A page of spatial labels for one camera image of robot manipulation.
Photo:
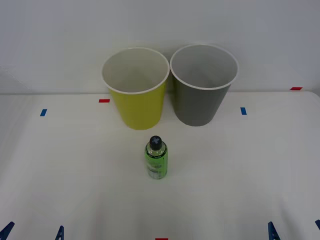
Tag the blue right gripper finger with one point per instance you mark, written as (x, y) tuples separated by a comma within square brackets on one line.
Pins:
[(272, 232), (318, 225)]

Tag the grey plastic bin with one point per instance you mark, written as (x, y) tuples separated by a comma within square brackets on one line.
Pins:
[(200, 105)]

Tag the green bottle with black cap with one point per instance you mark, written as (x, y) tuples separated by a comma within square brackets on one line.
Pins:
[(156, 162)]

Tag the yellow-green plastic bin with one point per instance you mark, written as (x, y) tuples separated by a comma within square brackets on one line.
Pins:
[(140, 110)]

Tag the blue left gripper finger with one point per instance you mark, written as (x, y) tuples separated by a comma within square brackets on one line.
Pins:
[(6, 231), (60, 235)]

